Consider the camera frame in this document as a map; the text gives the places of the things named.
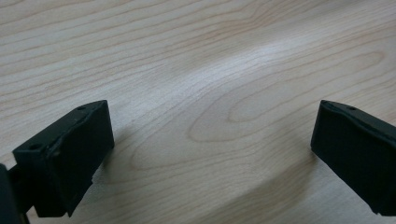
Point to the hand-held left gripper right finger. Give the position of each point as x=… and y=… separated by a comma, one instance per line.
x=356, y=149

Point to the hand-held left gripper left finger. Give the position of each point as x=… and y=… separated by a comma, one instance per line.
x=67, y=157

